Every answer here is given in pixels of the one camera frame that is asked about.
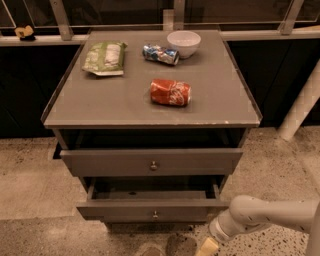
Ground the grey drawer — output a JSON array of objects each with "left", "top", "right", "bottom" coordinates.
[
  {"left": 77, "top": 176, "right": 228, "bottom": 223},
  {"left": 60, "top": 148, "right": 243, "bottom": 177}
]

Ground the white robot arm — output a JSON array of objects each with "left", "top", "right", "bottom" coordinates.
[{"left": 195, "top": 195, "right": 320, "bottom": 256}]

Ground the grey top drawer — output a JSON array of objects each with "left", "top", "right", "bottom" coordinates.
[{"left": 60, "top": 148, "right": 243, "bottom": 177}]

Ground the grey drawer cabinet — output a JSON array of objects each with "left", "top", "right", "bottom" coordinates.
[{"left": 40, "top": 29, "right": 263, "bottom": 231}]

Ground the white diagonal pole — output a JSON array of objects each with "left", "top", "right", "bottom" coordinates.
[{"left": 278, "top": 60, "right": 320, "bottom": 141}]

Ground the red crushed cola can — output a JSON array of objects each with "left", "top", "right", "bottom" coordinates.
[{"left": 150, "top": 79, "right": 191, "bottom": 106}]

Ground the blue crushed soda can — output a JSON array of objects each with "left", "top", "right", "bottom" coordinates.
[{"left": 142, "top": 44, "right": 180, "bottom": 66}]

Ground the white bowl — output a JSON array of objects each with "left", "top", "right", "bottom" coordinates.
[{"left": 167, "top": 30, "right": 201, "bottom": 59}]

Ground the green snack bag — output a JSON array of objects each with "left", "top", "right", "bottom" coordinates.
[{"left": 82, "top": 41, "right": 127, "bottom": 76}]

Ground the small yellow black object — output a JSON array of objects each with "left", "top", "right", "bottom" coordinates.
[{"left": 14, "top": 25, "right": 35, "bottom": 41}]

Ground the metal window railing frame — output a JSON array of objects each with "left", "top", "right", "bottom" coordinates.
[{"left": 0, "top": 0, "right": 320, "bottom": 45}]

